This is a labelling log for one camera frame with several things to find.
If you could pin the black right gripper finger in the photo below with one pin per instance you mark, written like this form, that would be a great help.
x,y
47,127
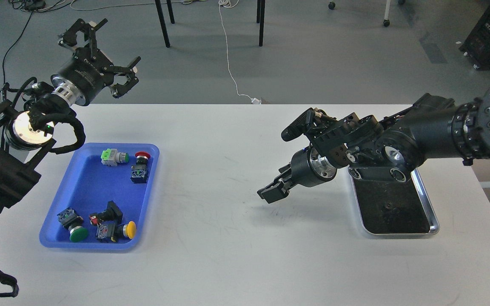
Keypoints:
x,y
285,173
281,188

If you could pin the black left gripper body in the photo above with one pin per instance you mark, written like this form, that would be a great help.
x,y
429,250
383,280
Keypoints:
x,y
81,79

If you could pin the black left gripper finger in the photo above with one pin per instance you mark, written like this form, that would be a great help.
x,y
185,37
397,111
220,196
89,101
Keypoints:
x,y
68,39
110,71

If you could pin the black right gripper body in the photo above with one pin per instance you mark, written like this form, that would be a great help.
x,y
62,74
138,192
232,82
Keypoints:
x,y
310,169

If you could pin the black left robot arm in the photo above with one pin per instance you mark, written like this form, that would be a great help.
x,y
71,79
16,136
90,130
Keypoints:
x,y
40,120

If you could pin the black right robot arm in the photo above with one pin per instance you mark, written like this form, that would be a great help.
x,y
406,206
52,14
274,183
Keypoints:
x,y
434,127

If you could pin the silver metal tray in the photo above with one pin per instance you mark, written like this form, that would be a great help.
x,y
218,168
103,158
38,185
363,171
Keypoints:
x,y
412,215

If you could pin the blue plastic tray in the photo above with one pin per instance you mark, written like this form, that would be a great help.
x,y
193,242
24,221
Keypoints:
x,y
88,185

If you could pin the red emergency stop button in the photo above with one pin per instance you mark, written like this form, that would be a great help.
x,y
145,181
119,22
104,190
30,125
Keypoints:
x,y
139,171

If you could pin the black table leg left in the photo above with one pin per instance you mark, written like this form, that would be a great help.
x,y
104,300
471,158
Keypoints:
x,y
161,18

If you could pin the black table leg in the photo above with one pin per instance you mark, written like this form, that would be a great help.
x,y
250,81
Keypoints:
x,y
260,19
161,18

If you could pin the green mushroom push button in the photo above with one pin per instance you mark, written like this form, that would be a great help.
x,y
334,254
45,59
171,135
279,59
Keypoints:
x,y
73,223

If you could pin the black table leg right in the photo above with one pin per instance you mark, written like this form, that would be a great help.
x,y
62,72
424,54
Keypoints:
x,y
260,19

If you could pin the light green push button switch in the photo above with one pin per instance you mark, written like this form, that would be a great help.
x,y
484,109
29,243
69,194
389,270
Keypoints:
x,y
113,157

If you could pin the black selector switch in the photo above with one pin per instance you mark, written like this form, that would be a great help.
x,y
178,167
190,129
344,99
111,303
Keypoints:
x,y
111,213

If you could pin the yellow push button switch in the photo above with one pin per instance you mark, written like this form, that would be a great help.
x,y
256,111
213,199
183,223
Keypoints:
x,y
110,231

